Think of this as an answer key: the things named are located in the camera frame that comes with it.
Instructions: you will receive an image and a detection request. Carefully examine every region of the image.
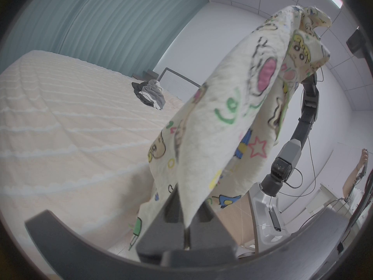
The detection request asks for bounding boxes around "blue-green curtain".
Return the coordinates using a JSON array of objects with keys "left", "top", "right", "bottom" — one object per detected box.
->
[
  {"left": 0, "top": 0, "right": 108, "bottom": 75},
  {"left": 57, "top": 0, "right": 211, "bottom": 78}
]

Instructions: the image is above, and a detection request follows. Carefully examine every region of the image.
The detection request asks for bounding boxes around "white printed pyjama top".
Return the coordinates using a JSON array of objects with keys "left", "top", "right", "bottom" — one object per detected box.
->
[{"left": 128, "top": 5, "right": 333, "bottom": 251}]

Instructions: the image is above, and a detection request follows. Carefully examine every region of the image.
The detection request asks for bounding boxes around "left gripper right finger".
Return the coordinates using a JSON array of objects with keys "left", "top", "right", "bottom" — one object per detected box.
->
[{"left": 188, "top": 204, "right": 236, "bottom": 256}]

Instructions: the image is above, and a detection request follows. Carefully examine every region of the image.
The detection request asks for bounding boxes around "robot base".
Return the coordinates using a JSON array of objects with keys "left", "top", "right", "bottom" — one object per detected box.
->
[{"left": 251, "top": 182, "right": 289, "bottom": 246}]

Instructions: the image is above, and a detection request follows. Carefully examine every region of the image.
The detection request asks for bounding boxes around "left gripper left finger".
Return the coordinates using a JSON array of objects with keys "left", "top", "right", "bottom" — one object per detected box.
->
[{"left": 136, "top": 189, "right": 187, "bottom": 263}]

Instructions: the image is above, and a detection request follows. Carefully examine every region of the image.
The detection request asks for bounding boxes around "person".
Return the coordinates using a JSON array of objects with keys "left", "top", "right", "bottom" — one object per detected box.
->
[{"left": 342, "top": 148, "right": 373, "bottom": 224}]

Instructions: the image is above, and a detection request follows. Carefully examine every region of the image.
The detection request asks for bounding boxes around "pile of clothes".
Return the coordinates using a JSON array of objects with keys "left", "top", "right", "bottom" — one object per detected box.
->
[{"left": 132, "top": 80, "right": 166, "bottom": 111}]

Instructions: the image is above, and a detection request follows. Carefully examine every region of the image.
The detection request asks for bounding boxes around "bed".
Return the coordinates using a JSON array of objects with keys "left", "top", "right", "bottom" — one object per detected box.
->
[{"left": 0, "top": 50, "right": 201, "bottom": 254}]

